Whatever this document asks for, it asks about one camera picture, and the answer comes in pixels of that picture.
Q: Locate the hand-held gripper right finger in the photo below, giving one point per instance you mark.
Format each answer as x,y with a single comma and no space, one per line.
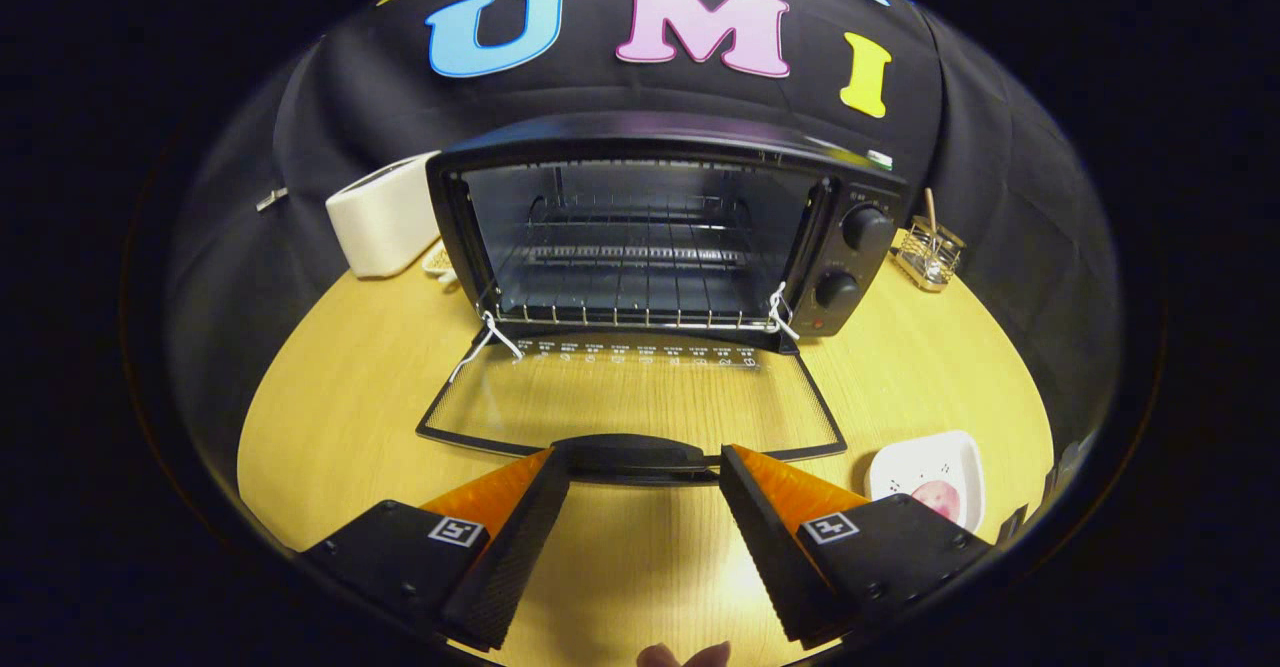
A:
765,547

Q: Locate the pink meat slice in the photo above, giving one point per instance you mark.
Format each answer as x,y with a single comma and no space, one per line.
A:
937,500

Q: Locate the silver cloth clip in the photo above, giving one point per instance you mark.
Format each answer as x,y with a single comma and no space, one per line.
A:
270,199

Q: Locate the white bread toaster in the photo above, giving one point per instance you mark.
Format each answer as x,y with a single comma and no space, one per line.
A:
385,222

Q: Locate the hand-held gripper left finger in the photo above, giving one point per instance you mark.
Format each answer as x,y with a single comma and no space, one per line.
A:
515,547

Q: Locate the white square plate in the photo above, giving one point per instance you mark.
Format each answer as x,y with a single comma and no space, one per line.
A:
920,462

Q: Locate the black toaster oven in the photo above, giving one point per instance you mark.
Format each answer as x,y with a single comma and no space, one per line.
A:
860,265

